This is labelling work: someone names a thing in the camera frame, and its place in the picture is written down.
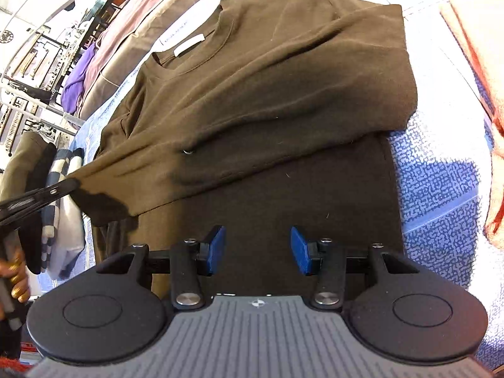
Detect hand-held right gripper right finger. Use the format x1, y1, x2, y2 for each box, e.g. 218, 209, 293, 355
290, 226, 420, 310

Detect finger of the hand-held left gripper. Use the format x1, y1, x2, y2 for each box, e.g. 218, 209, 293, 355
0, 177, 79, 227

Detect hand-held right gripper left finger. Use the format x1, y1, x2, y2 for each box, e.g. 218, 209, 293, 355
96, 225, 227, 310

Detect dark brown t-shirt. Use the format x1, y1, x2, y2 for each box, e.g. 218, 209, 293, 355
65, 0, 418, 296

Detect person's left hand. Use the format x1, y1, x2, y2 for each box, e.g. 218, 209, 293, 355
0, 256, 31, 305

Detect folded black garment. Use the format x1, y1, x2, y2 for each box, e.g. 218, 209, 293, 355
15, 142, 58, 275

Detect folded checkered garment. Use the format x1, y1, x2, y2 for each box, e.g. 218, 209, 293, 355
41, 147, 86, 253

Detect folded light grey garment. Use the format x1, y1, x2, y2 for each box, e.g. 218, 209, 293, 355
46, 196, 87, 281

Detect purple cloth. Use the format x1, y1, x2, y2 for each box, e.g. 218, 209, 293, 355
61, 43, 98, 116

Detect dark red cloth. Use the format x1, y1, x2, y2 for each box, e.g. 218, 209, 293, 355
0, 346, 36, 376

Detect brown bed cover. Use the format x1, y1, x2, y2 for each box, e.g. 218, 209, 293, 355
77, 0, 253, 121

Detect blue plaid bed sheet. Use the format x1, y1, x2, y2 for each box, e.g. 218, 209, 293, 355
71, 0, 504, 371

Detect dark wooden chair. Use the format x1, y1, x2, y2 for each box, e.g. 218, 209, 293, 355
92, 0, 123, 37

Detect mauve blanket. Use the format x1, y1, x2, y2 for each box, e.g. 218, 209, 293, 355
81, 0, 190, 104

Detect orange cloth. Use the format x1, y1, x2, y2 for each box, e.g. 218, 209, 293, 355
440, 0, 504, 251

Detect wall display racks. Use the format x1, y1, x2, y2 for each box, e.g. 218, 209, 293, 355
0, 4, 79, 154

